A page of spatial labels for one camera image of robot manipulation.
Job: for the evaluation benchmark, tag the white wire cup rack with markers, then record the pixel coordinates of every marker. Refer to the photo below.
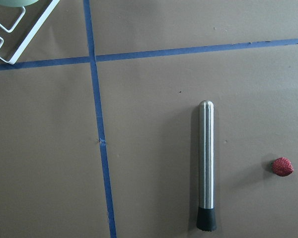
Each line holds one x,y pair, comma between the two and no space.
18,26

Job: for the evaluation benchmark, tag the red strawberry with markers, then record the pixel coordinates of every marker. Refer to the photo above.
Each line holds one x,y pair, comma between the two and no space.
282,167

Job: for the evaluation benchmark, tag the steel muddler black tip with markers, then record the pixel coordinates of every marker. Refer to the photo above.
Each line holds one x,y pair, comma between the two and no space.
206,219

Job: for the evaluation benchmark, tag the mint green cup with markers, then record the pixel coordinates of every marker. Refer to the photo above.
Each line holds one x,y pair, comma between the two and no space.
17,3

